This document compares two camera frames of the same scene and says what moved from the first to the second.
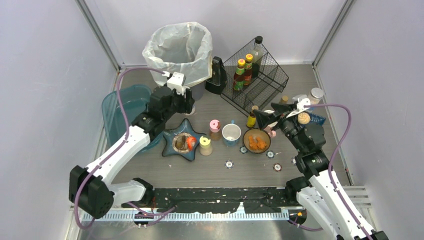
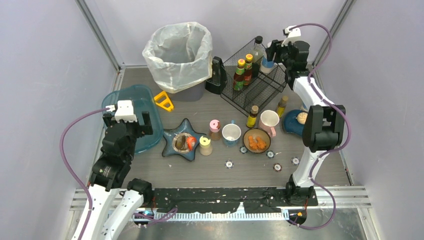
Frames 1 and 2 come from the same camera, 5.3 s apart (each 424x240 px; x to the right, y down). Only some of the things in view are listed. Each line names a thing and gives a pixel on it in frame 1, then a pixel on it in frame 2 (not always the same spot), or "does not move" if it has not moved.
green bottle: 239,77 does not move
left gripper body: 185,100 to 125,124
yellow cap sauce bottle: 248,69 does not move
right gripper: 278,117 to 276,49
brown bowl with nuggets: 256,140 does not move
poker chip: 270,154 does not move
